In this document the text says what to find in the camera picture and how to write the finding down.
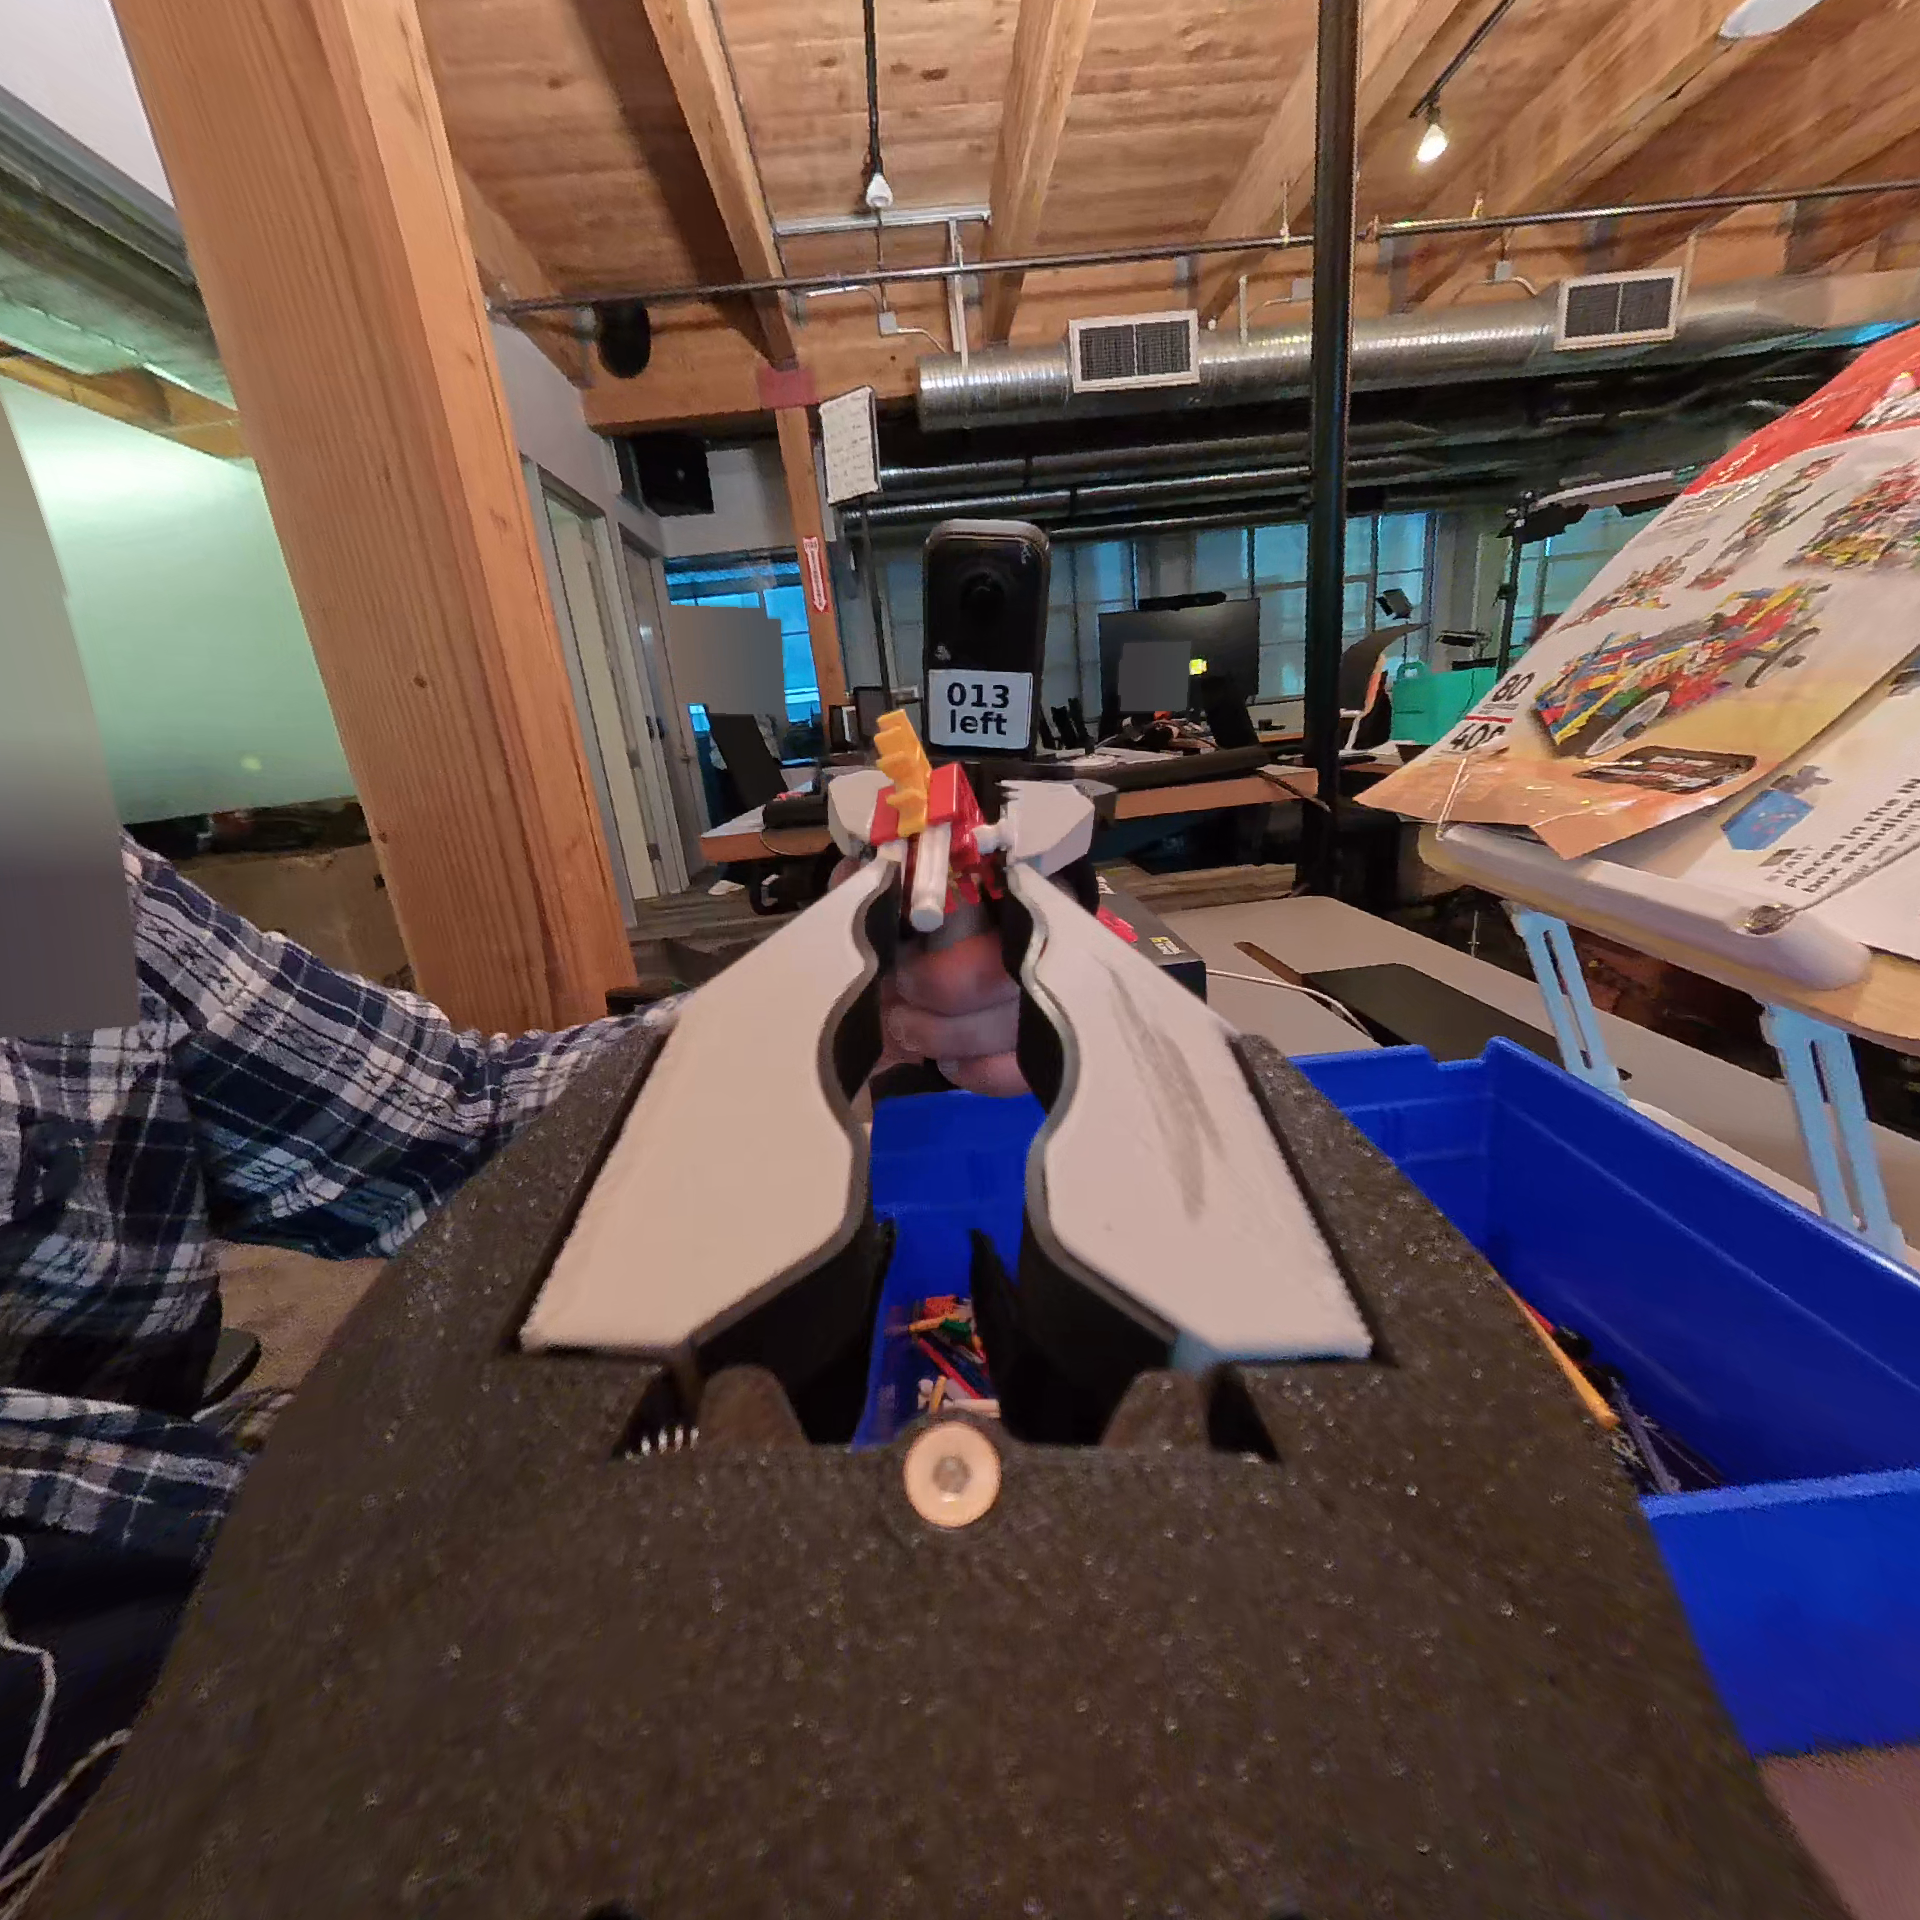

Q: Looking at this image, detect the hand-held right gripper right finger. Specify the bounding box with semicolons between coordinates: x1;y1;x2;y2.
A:
1001;862;1379;1370

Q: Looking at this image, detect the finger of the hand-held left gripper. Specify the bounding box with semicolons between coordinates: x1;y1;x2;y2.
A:
996;778;1111;893
823;765;904;877

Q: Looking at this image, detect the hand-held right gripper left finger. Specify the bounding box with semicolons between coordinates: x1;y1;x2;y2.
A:
521;862;908;1362

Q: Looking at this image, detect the red yellow toy construction piece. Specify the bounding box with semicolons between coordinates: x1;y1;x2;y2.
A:
866;701;988;935

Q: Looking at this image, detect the person's left forearm plaid sleeve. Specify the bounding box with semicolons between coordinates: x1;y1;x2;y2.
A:
0;836;654;1568

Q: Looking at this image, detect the person's left hand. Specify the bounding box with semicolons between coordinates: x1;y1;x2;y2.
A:
884;928;1039;1098

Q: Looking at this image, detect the black computer monitor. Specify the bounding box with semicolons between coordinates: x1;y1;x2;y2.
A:
1096;595;1263;741

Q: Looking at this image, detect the black flat tablet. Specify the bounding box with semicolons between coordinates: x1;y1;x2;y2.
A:
1235;959;1568;1071

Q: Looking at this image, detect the white air vent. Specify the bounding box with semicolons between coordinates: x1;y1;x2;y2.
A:
1066;309;1204;396
1554;264;1690;356

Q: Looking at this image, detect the pile of colourful toy pieces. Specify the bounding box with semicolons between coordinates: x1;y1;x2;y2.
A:
884;1287;1687;1508

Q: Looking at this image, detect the black metal pole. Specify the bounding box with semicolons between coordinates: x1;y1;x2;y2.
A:
1297;0;1360;908

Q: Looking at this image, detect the tilted board stand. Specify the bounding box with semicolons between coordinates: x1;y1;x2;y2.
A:
1414;824;1920;1269

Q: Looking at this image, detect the blue plastic bin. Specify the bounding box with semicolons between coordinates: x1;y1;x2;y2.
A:
853;1035;1920;1760

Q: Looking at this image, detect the colourful toy package bag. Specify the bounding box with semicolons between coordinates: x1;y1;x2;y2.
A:
1352;326;1920;869

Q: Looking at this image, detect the white instruction sheet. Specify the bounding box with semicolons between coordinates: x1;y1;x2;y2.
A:
1722;688;1920;966

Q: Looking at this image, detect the silver ventilation duct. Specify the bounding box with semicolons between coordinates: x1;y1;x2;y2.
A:
912;268;1920;425

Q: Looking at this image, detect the wooden post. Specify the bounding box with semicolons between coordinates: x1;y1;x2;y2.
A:
110;0;639;1040

